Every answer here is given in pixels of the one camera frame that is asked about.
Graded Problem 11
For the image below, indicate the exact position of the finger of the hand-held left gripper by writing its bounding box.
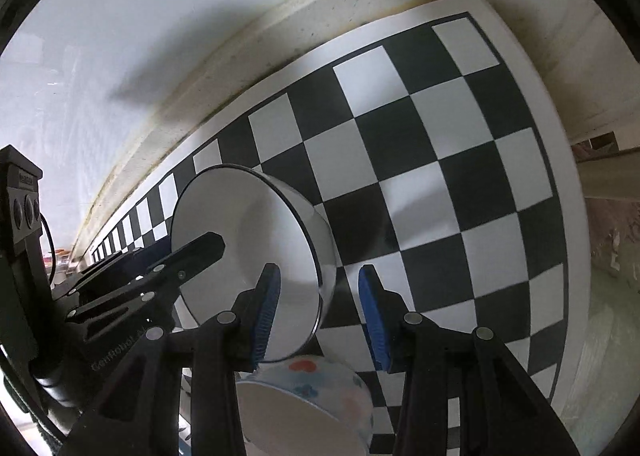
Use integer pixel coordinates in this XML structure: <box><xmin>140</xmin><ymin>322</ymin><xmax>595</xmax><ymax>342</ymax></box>
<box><xmin>80</xmin><ymin>245</ymin><xmax>173</xmax><ymax>294</ymax></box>
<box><xmin>67</xmin><ymin>231</ymin><xmax>226</xmax><ymax>319</ymax></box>

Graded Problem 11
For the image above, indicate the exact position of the black white checkered tablecloth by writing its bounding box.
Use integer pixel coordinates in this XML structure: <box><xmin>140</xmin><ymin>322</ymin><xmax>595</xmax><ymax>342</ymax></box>
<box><xmin>87</xmin><ymin>11</ymin><xmax>571</xmax><ymax>456</ymax></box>

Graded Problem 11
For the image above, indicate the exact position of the white bowl black rim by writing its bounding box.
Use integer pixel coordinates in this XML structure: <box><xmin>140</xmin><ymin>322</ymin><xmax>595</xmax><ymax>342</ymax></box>
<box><xmin>170</xmin><ymin>163</ymin><xmax>338</xmax><ymax>363</ymax></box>

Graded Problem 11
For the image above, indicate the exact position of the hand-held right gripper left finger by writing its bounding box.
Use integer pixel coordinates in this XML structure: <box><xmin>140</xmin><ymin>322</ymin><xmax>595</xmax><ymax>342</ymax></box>
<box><xmin>65</xmin><ymin>263</ymin><xmax>282</xmax><ymax>456</ymax></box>

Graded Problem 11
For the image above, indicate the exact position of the thin black cable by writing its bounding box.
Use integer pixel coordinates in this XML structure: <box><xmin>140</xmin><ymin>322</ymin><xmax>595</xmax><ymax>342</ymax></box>
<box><xmin>39</xmin><ymin>213</ymin><xmax>57</xmax><ymax>284</ymax></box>

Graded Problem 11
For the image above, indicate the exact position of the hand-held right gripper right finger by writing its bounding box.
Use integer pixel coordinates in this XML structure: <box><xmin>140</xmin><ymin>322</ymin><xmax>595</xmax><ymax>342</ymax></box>
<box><xmin>358</xmin><ymin>265</ymin><xmax>581</xmax><ymax>456</ymax></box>

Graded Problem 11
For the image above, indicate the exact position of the white bowl heart print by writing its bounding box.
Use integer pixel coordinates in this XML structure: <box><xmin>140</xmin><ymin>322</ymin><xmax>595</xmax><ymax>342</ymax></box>
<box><xmin>235</xmin><ymin>355</ymin><xmax>375</xmax><ymax>456</ymax></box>

